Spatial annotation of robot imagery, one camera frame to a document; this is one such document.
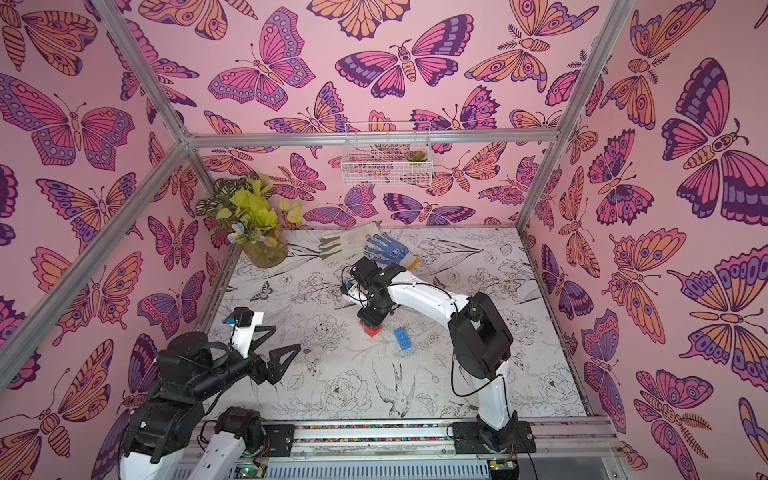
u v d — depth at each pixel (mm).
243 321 539
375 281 658
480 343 493
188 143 925
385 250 1137
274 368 565
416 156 925
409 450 730
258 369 556
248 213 1000
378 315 784
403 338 898
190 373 481
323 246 1137
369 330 890
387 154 955
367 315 789
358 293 788
